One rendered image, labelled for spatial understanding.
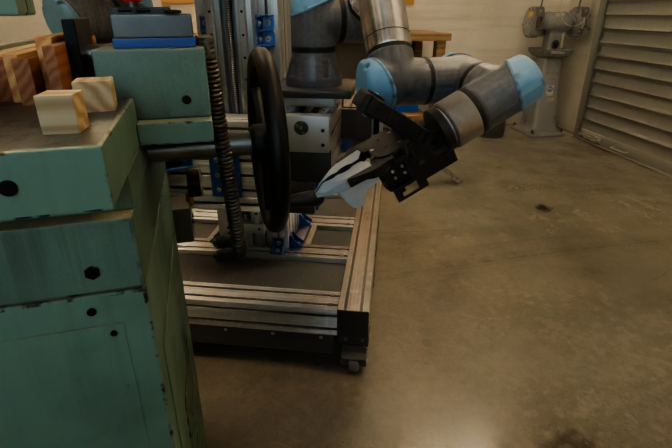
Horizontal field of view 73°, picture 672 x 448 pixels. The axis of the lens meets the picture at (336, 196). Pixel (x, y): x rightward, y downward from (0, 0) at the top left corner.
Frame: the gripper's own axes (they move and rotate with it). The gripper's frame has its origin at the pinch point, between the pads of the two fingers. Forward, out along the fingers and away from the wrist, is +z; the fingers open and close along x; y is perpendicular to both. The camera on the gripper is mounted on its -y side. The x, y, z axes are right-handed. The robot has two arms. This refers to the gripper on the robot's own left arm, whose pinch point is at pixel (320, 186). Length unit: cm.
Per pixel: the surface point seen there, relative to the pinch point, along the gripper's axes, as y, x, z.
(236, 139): -9.2, 9.8, 7.4
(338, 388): 76, 30, 26
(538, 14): 115, 268, -213
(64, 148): -25.3, -17.8, 16.2
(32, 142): -26.6, -15.5, 18.9
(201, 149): -10.8, 9.2, 12.5
